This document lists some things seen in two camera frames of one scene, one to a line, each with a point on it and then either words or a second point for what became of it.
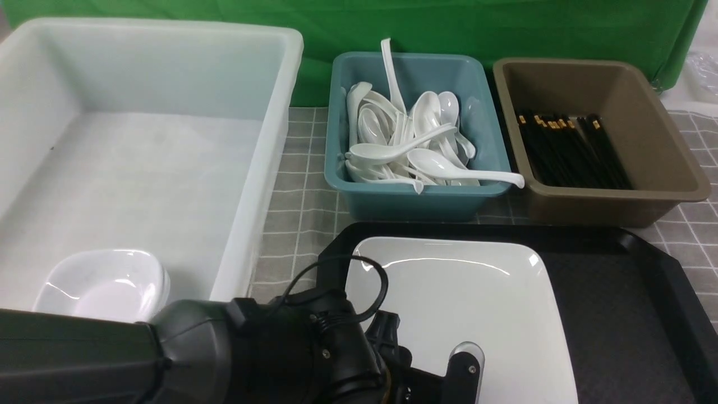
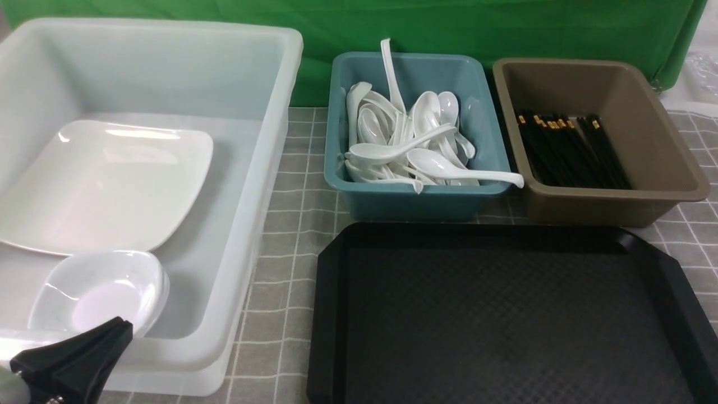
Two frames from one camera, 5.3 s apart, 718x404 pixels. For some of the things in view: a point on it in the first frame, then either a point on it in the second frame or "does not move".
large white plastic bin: [160, 137] does not move
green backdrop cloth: [662, 34] does not move
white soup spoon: [373, 154] does not move
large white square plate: [498, 295] -> [92, 188]
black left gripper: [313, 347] -> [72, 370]
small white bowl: [120, 284] does not move
